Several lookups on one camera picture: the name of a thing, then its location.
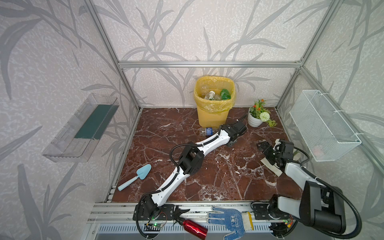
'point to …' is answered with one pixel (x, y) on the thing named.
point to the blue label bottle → (207, 131)
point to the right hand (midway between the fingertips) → (261, 144)
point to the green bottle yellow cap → (225, 94)
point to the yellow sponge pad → (247, 220)
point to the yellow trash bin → (212, 113)
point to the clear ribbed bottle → (212, 96)
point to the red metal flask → (196, 229)
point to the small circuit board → (157, 225)
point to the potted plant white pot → (258, 113)
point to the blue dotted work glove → (232, 219)
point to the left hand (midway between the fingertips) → (228, 134)
